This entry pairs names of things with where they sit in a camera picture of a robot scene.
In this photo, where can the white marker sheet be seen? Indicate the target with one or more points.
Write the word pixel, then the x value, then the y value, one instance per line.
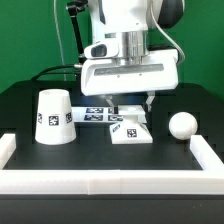
pixel 108 114

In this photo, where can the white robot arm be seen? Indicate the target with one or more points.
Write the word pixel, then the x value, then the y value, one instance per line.
pixel 119 60

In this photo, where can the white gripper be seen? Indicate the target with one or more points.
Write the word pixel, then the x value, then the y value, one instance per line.
pixel 157 71

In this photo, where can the white conical lamp shade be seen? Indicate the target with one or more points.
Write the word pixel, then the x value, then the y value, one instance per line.
pixel 55 125

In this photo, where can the white lamp base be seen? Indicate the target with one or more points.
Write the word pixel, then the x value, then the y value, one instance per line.
pixel 132 129

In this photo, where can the white lamp bulb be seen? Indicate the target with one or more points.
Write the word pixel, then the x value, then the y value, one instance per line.
pixel 183 125

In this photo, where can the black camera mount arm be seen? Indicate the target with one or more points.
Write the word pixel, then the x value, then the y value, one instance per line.
pixel 74 8

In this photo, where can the white U-shaped fence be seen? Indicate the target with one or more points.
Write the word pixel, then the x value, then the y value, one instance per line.
pixel 209 180

